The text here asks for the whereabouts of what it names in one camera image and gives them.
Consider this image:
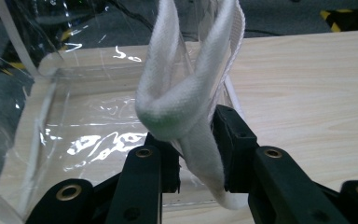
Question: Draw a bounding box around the short black floor cable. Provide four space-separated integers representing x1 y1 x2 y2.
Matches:
105 0 157 32

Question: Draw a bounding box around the long black floor cable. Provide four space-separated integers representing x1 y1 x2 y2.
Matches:
245 28 296 36

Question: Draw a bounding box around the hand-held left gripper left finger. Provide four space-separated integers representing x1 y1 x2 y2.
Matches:
105 132 181 224

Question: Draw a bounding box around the black base yellow striped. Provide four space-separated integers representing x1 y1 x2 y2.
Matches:
0 27 78 76
320 0 358 34

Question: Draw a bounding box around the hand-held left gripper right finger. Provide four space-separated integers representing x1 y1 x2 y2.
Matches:
213 105 351 224

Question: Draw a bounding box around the clear plastic bag white trim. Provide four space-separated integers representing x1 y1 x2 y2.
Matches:
0 0 250 224

